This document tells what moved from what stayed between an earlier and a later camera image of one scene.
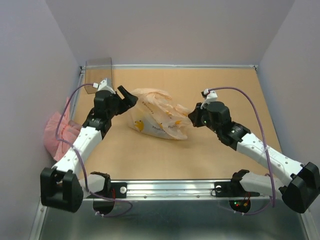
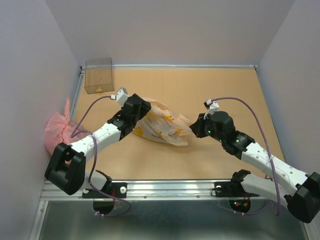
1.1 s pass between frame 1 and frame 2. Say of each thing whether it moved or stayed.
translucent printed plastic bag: moved
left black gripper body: moved
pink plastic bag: stayed
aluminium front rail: stayed
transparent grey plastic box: stayed
